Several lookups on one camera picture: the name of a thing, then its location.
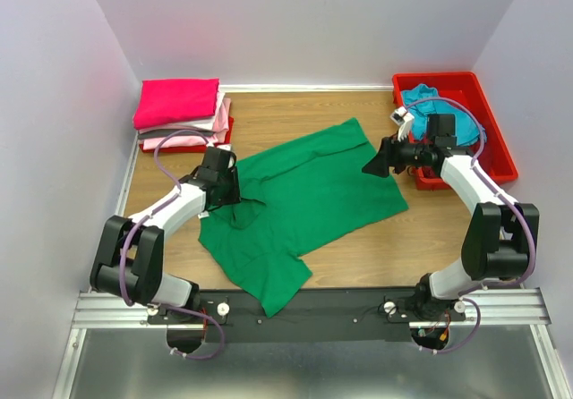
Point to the red folded t-shirt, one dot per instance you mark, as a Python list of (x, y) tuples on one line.
[(193, 149)]

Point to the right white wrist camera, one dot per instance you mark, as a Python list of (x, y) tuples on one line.
[(404, 120)]

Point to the green t-shirt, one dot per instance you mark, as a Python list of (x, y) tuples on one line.
[(295, 198)]

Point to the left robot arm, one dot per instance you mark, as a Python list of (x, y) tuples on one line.
[(129, 261)]

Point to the red plastic bin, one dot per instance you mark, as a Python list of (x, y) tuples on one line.
[(465, 88)]

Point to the dark red t-shirt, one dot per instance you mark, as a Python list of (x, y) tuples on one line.
[(428, 173)]

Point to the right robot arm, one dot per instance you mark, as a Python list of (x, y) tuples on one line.
[(499, 248)]

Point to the blue t-shirt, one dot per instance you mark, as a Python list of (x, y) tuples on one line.
[(423, 101)]

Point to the grey folded t-shirt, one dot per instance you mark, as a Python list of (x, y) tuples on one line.
[(162, 133)]

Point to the magenta folded t-shirt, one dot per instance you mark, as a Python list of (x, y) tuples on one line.
[(175, 100)]

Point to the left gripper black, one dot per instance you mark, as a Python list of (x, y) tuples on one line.
[(234, 197)]

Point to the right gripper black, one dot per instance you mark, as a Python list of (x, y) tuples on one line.
[(388, 156)]

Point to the light pink folded t-shirt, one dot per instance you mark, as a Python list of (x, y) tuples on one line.
[(221, 126)]

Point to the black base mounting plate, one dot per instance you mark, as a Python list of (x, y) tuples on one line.
[(328, 315)]

